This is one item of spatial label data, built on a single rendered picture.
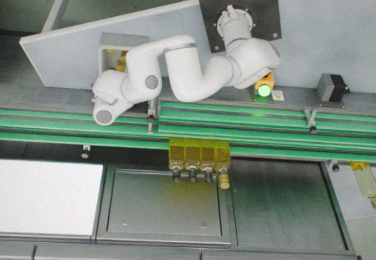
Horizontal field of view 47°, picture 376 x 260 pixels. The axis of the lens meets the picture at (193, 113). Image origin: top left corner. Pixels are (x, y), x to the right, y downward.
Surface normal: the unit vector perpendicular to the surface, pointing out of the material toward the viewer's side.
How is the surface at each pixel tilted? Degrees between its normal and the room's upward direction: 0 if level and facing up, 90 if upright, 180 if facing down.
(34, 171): 90
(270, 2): 2
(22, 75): 90
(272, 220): 91
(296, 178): 90
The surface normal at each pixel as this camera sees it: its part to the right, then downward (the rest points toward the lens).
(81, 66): 0.03, 0.67
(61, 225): 0.12, -0.74
